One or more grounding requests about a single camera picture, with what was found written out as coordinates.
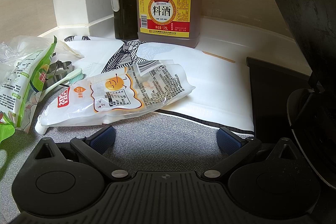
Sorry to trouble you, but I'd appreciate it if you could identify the mint green toothbrush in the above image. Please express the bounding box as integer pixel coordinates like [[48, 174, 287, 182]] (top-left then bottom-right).
[[35, 68, 84, 135]]

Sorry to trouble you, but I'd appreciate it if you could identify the white orange snack bag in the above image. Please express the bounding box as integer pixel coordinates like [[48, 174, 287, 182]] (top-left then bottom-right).
[[38, 60, 194, 127]]

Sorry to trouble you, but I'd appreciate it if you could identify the green white snack bag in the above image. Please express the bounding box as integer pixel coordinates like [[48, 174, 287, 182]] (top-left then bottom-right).
[[1, 38, 58, 141]]

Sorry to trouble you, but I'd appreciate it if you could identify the clear plastic bag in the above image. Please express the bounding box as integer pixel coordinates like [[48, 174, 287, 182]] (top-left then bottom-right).
[[1, 35, 84, 67]]

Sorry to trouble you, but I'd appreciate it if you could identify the white geometric print cloth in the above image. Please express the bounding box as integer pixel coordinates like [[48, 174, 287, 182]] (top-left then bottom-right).
[[59, 36, 254, 131]]

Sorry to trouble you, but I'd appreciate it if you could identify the black stove top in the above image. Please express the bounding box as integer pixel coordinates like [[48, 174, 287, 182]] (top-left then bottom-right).
[[246, 56, 336, 188]]

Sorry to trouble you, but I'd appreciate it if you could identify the grey woven table mat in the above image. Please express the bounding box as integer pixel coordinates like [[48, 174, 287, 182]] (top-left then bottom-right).
[[0, 87, 253, 217]]

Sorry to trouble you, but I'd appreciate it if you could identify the dark soy sauce dispenser bottle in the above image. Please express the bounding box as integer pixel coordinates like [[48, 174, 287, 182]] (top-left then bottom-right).
[[110, 0, 138, 40]]

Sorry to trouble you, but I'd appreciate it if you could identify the flower-shaped metal egg ring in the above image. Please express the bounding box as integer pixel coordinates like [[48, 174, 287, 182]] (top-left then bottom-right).
[[41, 60, 73, 90]]

